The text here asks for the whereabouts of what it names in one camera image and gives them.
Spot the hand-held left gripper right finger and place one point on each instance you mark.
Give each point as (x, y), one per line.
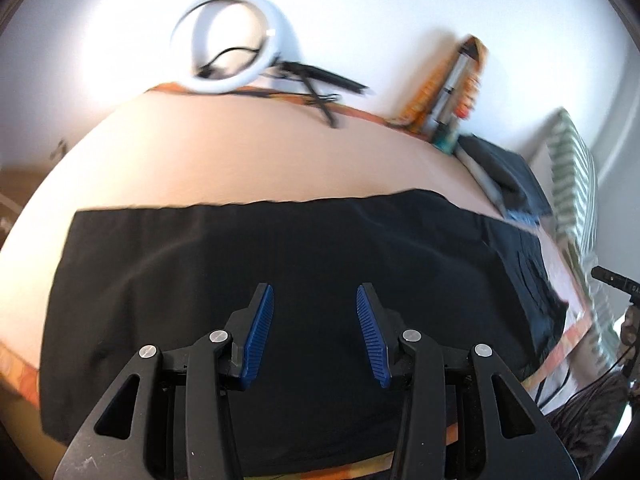
(372, 340)

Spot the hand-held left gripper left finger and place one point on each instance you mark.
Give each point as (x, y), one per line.
(257, 340)

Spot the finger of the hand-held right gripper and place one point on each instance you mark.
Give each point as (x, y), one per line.
(612, 277)

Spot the black pants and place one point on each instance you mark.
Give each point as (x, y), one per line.
(300, 240)

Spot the dark grey folded pants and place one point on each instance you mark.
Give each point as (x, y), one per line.
(505, 170)

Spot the blue folded jeans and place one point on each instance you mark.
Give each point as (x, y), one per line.
(522, 218)

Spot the green striped white pillow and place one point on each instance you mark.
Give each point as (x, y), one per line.
(570, 170)

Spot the peach blanket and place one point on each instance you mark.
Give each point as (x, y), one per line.
(250, 150)

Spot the orange floral bedsheet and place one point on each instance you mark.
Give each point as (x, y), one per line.
(10, 370)

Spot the silver tripod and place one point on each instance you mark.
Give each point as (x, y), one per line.
(452, 85)

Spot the orange patterned scarf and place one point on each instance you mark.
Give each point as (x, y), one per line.
(425, 92)

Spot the small black tripod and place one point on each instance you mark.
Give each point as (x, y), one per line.
(325, 74)

